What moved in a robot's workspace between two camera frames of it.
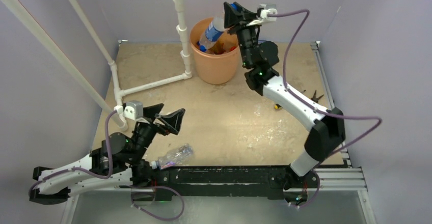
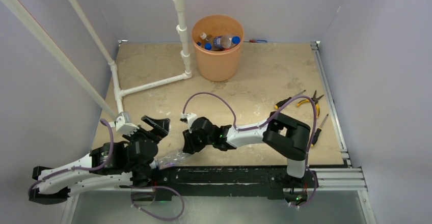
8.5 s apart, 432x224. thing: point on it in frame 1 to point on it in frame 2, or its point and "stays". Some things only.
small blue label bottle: [213, 31] to [225, 42]
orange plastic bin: [219, 65] stays
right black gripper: [240, 20] to [191, 145]
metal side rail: [347, 177] stays
